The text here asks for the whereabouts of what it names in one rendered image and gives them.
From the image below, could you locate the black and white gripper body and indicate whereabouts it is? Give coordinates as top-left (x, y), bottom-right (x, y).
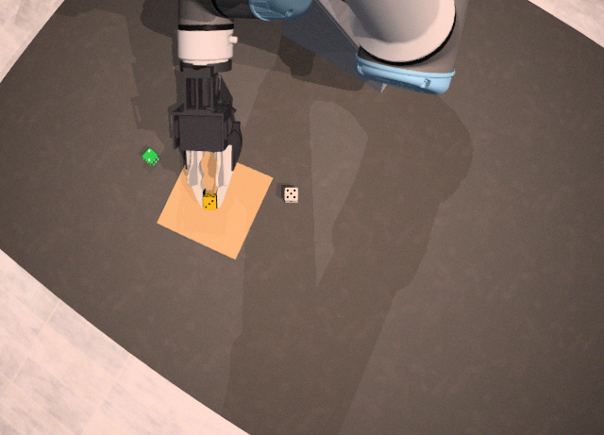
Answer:
top-left (172, 59), bottom-right (236, 152)

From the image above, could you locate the green die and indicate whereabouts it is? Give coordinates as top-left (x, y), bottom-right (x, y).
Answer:
top-left (142, 148), bottom-right (160, 166)

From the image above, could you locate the white die with black pips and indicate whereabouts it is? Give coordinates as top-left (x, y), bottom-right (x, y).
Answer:
top-left (284, 188), bottom-right (298, 203)

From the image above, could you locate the yellow die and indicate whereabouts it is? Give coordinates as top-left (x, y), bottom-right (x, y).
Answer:
top-left (203, 193), bottom-right (217, 210)

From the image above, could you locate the orange flat mat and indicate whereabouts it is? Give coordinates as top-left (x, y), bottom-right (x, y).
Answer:
top-left (158, 152), bottom-right (273, 259)

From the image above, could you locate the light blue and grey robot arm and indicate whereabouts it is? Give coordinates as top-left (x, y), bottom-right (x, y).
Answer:
top-left (177, 0), bottom-right (470, 94)

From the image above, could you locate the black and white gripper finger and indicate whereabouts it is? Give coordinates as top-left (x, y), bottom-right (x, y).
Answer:
top-left (178, 147), bottom-right (206, 208)
top-left (215, 122), bottom-right (243, 209)

